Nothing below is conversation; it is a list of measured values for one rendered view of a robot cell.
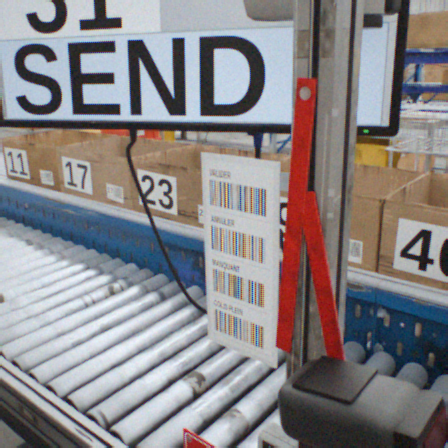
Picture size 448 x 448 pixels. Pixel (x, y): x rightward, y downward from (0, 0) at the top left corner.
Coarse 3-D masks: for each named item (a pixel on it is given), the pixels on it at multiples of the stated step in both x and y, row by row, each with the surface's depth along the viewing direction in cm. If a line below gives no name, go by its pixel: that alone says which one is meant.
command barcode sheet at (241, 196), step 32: (224, 160) 43; (256, 160) 41; (224, 192) 44; (256, 192) 42; (224, 224) 45; (256, 224) 43; (224, 256) 46; (256, 256) 44; (224, 288) 48; (256, 288) 45; (224, 320) 49; (256, 320) 46; (256, 352) 47
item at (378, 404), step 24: (312, 360) 42; (336, 360) 41; (288, 384) 39; (312, 384) 38; (336, 384) 37; (360, 384) 37; (384, 384) 37; (408, 384) 37; (288, 408) 38; (312, 408) 37; (336, 408) 36; (360, 408) 35; (384, 408) 34; (408, 408) 35; (432, 408) 34; (288, 432) 39; (312, 432) 37; (336, 432) 36; (360, 432) 34; (384, 432) 33; (408, 432) 32; (432, 432) 33
